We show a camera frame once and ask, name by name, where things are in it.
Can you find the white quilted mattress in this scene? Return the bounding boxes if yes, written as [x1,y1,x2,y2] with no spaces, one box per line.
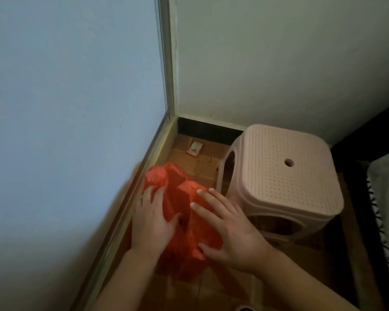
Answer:
[366,147,389,299]

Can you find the person's right hand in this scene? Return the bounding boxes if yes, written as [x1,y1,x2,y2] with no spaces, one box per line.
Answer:
[189,187,275,276]

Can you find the pale pink plastic stool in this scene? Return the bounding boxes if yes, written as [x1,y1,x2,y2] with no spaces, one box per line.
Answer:
[215,124,345,244]

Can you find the small red bordered card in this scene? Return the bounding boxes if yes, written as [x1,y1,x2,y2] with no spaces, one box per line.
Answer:
[185,140,204,158]

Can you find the person's left forearm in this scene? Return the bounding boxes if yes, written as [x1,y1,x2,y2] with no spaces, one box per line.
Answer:
[92,248,161,311]

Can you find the person's left hand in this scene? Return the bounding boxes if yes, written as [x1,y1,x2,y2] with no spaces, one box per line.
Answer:
[131,186,182,260]

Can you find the white sliding door wardrobe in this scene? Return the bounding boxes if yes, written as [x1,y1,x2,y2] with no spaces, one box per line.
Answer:
[0,0,179,311]

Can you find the dark brown bed frame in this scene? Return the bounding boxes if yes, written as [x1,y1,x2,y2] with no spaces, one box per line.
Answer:
[330,100,389,311]

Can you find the red plastic bag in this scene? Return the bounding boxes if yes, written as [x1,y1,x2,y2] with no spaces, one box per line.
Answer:
[142,162,225,283]

